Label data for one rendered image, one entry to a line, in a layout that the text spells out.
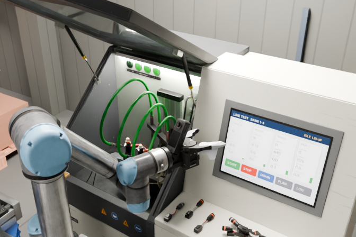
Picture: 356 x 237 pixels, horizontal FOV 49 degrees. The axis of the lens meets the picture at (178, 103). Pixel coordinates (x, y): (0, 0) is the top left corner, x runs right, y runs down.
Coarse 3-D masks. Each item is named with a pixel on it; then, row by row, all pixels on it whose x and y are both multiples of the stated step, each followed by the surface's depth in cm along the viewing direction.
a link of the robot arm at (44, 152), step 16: (32, 112) 101; (16, 128) 98; (32, 128) 94; (48, 128) 94; (16, 144) 96; (32, 144) 91; (48, 144) 93; (64, 144) 95; (32, 160) 92; (48, 160) 94; (64, 160) 97; (32, 176) 97; (48, 176) 96; (64, 176) 104; (48, 192) 101; (64, 192) 105; (48, 208) 103; (64, 208) 106; (48, 224) 106; (64, 224) 108
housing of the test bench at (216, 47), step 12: (180, 36) 219; (192, 36) 219; (204, 48) 201; (216, 48) 202; (228, 48) 202; (240, 48) 202; (276, 60) 195; (288, 60) 195; (324, 72) 182; (336, 72) 182; (348, 72) 182
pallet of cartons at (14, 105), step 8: (0, 96) 378; (8, 96) 378; (0, 104) 363; (8, 104) 363; (16, 104) 363; (24, 104) 365; (0, 112) 350; (8, 112) 352; (0, 120) 346; (8, 120) 354; (0, 128) 348; (0, 136) 350; (8, 136) 358; (0, 144) 352; (8, 144) 360; (0, 152) 351; (8, 152) 357; (0, 160) 351; (0, 168) 353
